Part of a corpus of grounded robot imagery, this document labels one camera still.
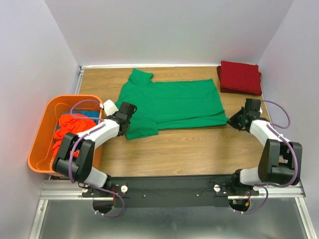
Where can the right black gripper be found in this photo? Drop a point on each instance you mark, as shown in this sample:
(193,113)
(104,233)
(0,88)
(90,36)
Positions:
(232,120)

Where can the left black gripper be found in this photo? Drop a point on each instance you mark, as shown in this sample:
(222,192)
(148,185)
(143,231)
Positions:
(113,115)

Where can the green t shirt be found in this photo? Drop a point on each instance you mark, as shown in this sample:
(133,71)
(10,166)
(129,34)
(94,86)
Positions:
(170,105)

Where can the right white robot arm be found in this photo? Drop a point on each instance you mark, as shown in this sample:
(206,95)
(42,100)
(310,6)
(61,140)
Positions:
(280,162)

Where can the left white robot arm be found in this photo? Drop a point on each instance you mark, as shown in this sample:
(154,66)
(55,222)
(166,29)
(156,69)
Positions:
(74,158)

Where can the folded dark red t shirt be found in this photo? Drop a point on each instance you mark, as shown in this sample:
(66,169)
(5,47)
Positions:
(226,90)

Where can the blue t shirt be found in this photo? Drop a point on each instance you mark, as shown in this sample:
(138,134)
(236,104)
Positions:
(83,113)

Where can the orange t shirt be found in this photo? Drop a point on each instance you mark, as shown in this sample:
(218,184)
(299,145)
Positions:
(73,125)

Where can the orange plastic basket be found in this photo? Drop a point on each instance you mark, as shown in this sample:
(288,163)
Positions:
(40,159)

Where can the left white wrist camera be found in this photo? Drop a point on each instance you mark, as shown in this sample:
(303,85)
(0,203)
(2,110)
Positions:
(108,107)

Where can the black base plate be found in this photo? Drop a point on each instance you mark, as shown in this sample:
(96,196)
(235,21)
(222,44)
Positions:
(179,191)

